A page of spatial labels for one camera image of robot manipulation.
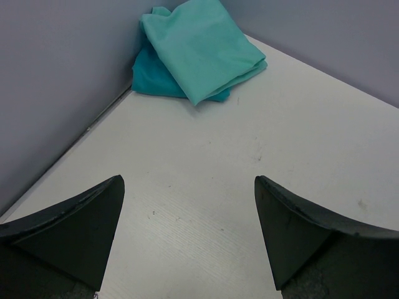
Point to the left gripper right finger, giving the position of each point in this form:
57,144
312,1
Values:
317,253

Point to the folded teal blue t-shirt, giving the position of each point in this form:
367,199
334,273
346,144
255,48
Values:
152,78

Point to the mint green t-shirt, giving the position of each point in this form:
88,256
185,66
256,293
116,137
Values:
202,50

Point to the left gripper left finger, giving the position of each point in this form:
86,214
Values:
62,251

